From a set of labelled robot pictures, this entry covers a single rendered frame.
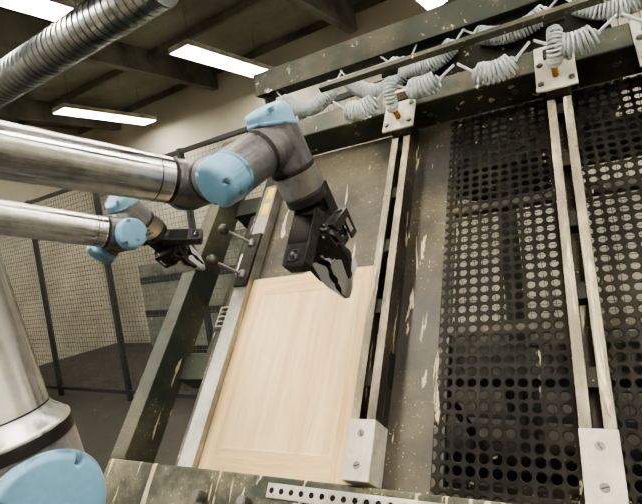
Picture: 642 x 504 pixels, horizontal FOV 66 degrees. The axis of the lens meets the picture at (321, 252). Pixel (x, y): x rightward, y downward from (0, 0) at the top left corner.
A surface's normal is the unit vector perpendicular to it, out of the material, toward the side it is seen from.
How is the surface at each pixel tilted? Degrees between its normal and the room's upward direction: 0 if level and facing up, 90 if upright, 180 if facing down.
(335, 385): 50
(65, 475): 97
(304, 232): 57
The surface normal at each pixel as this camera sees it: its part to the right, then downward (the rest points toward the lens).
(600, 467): -0.46, -0.55
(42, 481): 0.70, 0.04
